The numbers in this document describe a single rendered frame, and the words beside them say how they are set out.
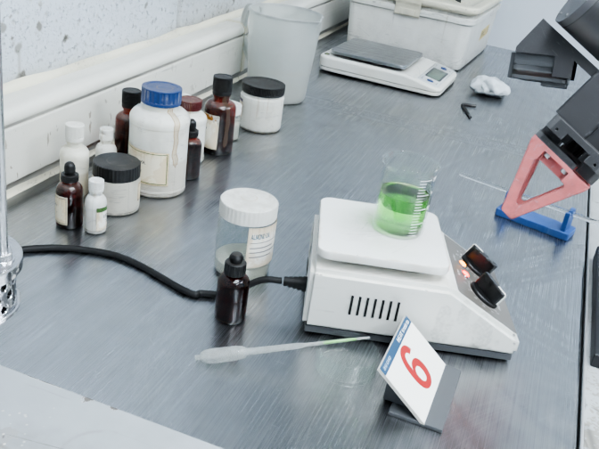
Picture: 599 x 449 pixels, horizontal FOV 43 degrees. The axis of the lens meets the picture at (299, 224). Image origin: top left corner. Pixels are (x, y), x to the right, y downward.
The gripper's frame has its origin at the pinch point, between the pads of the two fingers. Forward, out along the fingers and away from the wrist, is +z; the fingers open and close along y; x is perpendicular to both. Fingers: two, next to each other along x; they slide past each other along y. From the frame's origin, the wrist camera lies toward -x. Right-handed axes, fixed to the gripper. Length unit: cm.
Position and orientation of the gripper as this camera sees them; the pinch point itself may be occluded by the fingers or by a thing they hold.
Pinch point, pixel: (514, 206)
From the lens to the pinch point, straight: 77.6
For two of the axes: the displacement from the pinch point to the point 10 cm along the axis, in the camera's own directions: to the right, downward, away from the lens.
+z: -6.3, 6.8, 3.7
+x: 6.7, 7.2, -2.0
